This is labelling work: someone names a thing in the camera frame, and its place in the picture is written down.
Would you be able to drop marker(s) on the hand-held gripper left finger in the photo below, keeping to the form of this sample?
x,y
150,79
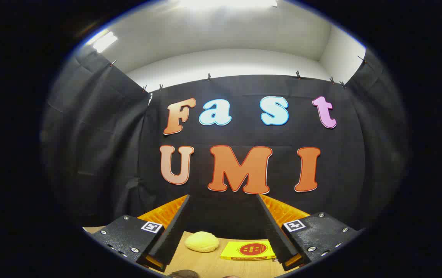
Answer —
x,y
174,231

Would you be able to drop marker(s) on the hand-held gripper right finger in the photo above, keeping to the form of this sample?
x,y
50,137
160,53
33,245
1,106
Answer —
x,y
275,231

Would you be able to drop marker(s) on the yellow bread plush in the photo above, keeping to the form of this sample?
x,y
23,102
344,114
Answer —
x,y
201,242

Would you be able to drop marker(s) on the yellow book with red circle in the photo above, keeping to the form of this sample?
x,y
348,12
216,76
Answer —
x,y
248,250

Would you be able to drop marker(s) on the ceiling light panel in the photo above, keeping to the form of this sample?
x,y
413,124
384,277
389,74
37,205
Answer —
x,y
104,40

